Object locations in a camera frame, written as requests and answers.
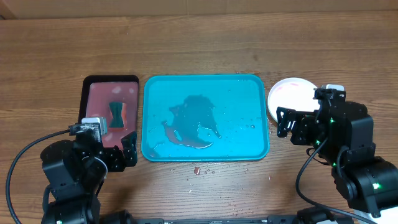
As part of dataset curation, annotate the white plate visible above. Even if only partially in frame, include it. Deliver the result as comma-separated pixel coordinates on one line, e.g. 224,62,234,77
267,77,320,121

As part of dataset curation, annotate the orange green scrub sponge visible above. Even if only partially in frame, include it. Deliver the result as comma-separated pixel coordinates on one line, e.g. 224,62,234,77
109,101,126,128

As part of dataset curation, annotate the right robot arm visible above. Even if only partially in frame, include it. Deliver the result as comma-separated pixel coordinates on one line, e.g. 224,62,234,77
276,101,397,222

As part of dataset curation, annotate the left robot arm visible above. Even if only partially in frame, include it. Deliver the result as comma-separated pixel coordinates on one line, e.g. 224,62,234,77
40,131,137,224

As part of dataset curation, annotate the black tray with red water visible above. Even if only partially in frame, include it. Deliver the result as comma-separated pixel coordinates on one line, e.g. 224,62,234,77
78,75,139,149

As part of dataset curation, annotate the teal plastic tray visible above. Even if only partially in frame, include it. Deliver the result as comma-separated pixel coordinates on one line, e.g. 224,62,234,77
141,74,270,162

